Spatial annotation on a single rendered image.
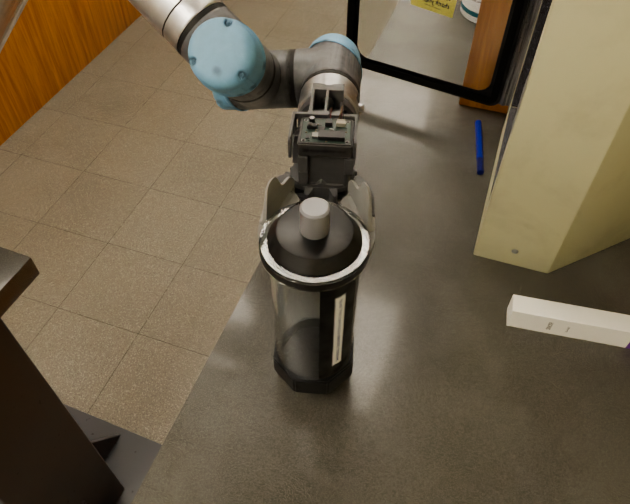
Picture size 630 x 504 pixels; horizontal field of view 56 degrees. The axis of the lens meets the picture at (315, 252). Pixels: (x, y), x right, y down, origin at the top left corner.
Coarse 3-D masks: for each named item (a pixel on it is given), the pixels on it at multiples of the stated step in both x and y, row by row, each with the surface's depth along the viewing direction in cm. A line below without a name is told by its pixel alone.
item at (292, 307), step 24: (264, 240) 57; (360, 264) 55; (288, 288) 56; (336, 288) 55; (288, 312) 60; (312, 312) 58; (288, 336) 63; (312, 336) 62; (288, 360) 67; (312, 360) 65
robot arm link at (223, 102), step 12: (276, 60) 74; (288, 60) 75; (276, 72) 72; (288, 72) 75; (276, 84) 73; (288, 84) 75; (216, 96) 77; (264, 96) 72; (276, 96) 76; (288, 96) 76; (228, 108) 79; (240, 108) 79; (252, 108) 79; (264, 108) 79; (276, 108) 79
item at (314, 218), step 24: (288, 216) 57; (312, 216) 53; (336, 216) 57; (288, 240) 55; (312, 240) 55; (336, 240) 55; (360, 240) 56; (288, 264) 54; (312, 264) 53; (336, 264) 54
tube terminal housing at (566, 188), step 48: (576, 0) 58; (624, 0) 57; (576, 48) 62; (624, 48) 60; (528, 96) 67; (576, 96) 66; (624, 96) 64; (528, 144) 72; (576, 144) 70; (624, 144) 70; (528, 192) 77; (576, 192) 75; (624, 192) 79; (480, 240) 87; (528, 240) 83; (576, 240) 83; (624, 240) 91
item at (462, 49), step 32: (384, 0) 101; (416, 0) 98; (448, 0) 96; (480, 0) 93; (512, 0) 91; (384, 32) 105; (416, 32) 102; (448, 32) 99; (480, 32) 97; (416, 64) 107; (448, 64) 104; (480, 64) 101
